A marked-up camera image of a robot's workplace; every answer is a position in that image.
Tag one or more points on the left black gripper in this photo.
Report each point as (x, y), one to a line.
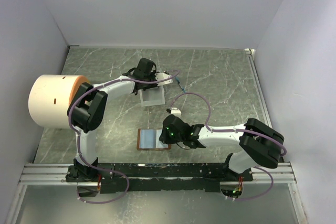
(153, 74)

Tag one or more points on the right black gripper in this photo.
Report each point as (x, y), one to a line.
(164, 138)

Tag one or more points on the brown leather card holder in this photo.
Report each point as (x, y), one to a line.
(148, 140)

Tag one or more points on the white card tray box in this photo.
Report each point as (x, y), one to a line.
(152, 97)

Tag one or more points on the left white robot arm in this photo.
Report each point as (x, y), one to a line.
(87, 108)

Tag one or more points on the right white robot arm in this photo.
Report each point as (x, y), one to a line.
(259, 145)

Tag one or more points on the blue pen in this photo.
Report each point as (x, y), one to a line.
(180, 85)

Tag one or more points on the white cylinder with orange lid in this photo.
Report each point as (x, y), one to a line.
(50, 98)

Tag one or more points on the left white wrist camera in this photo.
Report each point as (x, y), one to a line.
(163, 78)

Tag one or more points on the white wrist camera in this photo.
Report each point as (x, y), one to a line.
(163, 78)
(174, 111)

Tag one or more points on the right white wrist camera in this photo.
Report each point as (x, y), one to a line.
(174, 111)

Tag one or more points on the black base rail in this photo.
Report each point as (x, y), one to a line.
(157, 177)

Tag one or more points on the white corner bracket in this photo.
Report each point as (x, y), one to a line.
(250, 51)

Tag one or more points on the aluminium frame rail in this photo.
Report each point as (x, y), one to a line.
(44, 174)

